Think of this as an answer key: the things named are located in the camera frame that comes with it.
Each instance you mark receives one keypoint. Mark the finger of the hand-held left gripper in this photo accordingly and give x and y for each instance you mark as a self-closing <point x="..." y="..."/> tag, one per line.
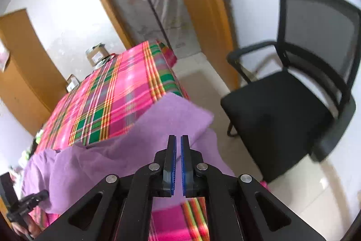
<point x="31" y="201"/>

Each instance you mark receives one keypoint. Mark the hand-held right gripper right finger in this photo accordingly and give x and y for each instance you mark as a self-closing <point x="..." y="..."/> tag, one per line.
<point x="184" y="162"/>

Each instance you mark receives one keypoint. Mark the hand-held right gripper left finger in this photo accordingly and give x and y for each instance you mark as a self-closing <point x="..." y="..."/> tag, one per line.
<point x="173" y="162"/>

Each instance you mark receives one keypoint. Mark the purple fleece top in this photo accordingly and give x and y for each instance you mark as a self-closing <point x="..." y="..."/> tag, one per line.
<point x="98" y="164"/>

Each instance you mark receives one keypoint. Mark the glass-topped side table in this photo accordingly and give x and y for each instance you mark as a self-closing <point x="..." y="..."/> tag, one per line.
<point x="25" y="157"/>

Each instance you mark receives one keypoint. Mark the pink plaid blanket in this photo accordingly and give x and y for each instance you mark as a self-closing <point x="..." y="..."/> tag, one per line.
<point x="112" y="94"/>

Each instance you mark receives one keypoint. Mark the black mesh office chair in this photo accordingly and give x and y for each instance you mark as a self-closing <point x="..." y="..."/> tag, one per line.
<point x="268" y="116"/>

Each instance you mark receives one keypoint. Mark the wooden wardrobe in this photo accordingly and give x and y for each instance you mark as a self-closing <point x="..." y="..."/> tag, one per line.
<point x="25" y="83"/>

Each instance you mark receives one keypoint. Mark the white box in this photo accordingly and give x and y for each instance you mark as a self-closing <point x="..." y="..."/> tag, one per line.
<point x="72" y="84"/>

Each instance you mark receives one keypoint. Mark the cardboard box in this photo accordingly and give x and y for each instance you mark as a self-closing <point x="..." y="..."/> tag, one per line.
<point x="97" y="56"/>

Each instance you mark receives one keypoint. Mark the wooden door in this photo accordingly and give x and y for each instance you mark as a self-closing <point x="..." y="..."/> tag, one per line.
<point x="197" y="18"/>

